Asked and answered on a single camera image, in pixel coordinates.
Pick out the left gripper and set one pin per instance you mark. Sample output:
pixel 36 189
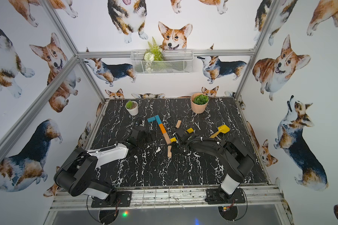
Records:
pixel 141 130

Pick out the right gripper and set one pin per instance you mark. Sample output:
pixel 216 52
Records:
pixel 173 144

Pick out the natural wood block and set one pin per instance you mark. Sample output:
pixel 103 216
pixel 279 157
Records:
pixel 167 138
pixel 169 151
pixel 178 123

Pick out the natural wood block front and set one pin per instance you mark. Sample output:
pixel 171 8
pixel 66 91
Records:
pixel 167 138

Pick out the orange block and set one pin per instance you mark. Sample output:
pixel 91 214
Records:
pixel 163 130

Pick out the teal long block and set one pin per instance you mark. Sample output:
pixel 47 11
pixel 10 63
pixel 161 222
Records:
pixel 158 119

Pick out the teal short block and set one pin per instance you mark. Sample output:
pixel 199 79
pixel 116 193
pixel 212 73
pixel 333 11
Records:
pixel 151 119

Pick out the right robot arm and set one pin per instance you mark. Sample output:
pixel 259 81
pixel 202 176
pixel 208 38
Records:
pixel 236 159

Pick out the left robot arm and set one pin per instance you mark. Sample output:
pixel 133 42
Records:
pixel 76 175

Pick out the small white plant pot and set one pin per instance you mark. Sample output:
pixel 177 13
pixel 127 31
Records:
pixel 135 110

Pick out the small green plant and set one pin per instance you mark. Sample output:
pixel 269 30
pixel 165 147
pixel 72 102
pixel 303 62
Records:
pixel 130 105

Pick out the beige plant pot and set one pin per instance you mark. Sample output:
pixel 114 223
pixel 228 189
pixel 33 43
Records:
pixel 198 109

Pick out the yellow toy shovel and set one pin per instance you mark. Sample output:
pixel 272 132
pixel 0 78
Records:
pixel 221 129

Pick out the green succulent plant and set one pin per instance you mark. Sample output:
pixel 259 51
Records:
pixel 201 99

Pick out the fern and white flower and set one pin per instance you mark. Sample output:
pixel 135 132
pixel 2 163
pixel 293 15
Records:
pixel 153 53

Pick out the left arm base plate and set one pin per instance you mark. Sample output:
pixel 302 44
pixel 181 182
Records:
pixel 120 198

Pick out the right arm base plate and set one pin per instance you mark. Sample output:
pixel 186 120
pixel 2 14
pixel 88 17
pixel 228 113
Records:
pixel 218 196

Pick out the white wire basket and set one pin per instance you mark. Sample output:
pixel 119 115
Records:
pixel 175 62

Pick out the aluminium frame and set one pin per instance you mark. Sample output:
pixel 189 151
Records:
pixel 93 30

